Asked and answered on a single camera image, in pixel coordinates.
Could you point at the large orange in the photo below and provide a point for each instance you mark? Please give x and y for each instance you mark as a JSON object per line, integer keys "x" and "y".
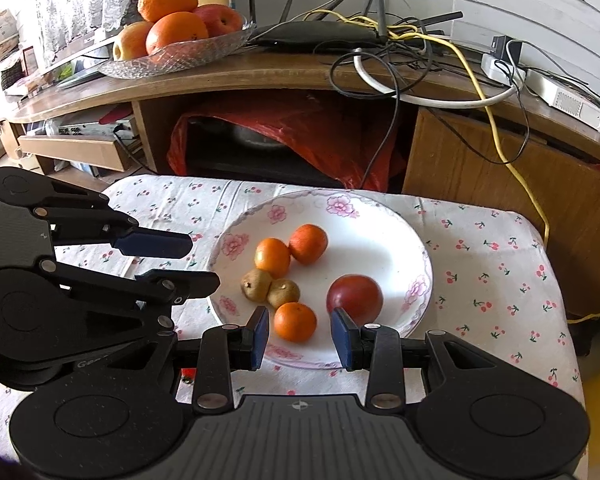
{"x": 153, "y": 10}
{"x": 173, "y": 28}

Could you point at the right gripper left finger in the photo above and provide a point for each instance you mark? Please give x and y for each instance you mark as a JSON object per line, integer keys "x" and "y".
{"x": 223, "y": 350}

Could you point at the glass fruit dish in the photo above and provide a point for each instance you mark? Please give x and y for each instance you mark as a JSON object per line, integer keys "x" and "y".
{"x": 181, "y": 56}

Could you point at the yellow apple in dish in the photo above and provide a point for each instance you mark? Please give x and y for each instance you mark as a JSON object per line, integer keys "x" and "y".
{"x": 130, "y": 43}

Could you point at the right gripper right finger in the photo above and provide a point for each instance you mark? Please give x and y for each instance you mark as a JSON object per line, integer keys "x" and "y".
{"x": 377, "y": 349}

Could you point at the small mandarin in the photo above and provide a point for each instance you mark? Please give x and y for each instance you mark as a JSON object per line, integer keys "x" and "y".
{"x": 272, "y": 256}
{"x": 295, "y": 322}

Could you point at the top large orange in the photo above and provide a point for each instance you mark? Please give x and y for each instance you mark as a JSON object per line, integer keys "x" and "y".
{"x": 153, "y": 10}

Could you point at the white power strip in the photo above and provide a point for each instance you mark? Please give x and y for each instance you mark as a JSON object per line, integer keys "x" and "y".
{"x": 549, "y": 91}

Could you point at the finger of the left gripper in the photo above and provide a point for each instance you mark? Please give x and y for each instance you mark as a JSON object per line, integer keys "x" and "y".
{"x": 155, "y": 288}
{"x": 144, "y": 242}

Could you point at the red plastic bag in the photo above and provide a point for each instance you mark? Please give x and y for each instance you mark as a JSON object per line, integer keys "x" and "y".
{"x": 349, "y": 140}

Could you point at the black power adapter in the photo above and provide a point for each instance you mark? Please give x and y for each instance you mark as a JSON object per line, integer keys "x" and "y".
{"x": 506, "y": 48}

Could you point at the wooden tv cabinet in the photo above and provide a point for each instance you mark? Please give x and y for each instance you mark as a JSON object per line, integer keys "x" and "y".
{"x": 555, "y": 182}

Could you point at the black wifi router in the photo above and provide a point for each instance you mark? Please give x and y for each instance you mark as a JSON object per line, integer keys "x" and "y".
{"x": 325, "y": 25}

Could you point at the red apple in dish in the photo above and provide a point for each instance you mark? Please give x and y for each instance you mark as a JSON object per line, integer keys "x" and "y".
{"x": 219, "y": 20}

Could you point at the front large orange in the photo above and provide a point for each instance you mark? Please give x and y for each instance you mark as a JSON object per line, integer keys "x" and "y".
{"x": 173, "y": 28}

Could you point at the white floral ceramic bowl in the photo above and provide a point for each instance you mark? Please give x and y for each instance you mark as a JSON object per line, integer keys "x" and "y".
{"x": 364, "y": 237}

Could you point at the brown longan fruit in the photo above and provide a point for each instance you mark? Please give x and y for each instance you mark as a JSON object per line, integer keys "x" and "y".
{"x": 255, "y": 285}
{"x": 281, "y": 292}

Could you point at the mandarin orange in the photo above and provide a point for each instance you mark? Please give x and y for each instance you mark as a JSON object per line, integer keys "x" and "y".
{"x": 307, "y": 244}

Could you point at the dark red apple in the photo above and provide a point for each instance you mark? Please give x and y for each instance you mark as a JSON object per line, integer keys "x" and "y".
{"x": 359, "y": 295}

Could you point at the red cherry tomato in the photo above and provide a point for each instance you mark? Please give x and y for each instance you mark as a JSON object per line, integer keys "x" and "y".
{"x": 188, "y": 375}

